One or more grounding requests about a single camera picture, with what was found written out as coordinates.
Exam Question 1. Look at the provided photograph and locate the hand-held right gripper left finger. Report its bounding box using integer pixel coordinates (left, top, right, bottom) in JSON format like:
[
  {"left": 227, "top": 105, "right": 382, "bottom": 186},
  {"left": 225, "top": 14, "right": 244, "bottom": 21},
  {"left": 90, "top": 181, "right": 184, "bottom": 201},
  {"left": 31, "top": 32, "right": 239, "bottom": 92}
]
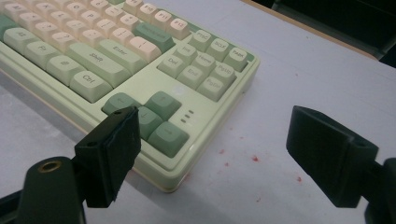
[{"left": 72, "top": 105, "right": 142, "bottom": 209}]

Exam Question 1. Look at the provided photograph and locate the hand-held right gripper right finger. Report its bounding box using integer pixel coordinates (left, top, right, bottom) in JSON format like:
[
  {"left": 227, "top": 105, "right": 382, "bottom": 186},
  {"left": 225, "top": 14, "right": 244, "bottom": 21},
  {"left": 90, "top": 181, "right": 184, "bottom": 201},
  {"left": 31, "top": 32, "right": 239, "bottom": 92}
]
[{"left": 285, "top": 105, "right": 380, "bottom": 209}]

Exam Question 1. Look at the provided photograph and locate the green and pink keyboard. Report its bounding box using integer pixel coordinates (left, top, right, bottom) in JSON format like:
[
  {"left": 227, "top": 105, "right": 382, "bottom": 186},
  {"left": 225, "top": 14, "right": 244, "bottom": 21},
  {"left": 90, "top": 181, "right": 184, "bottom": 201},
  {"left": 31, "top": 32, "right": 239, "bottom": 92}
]
[{"left": 0, "top": 0, "right": 262, "bottom": 193}]

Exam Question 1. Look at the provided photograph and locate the white table cover sheet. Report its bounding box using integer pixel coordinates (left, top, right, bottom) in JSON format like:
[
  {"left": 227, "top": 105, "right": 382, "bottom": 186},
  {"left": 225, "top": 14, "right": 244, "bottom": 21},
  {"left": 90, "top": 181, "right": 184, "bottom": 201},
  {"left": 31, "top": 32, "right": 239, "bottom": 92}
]
[{"left": 0, "top": 0, "right": 396, "bottom": 224}]

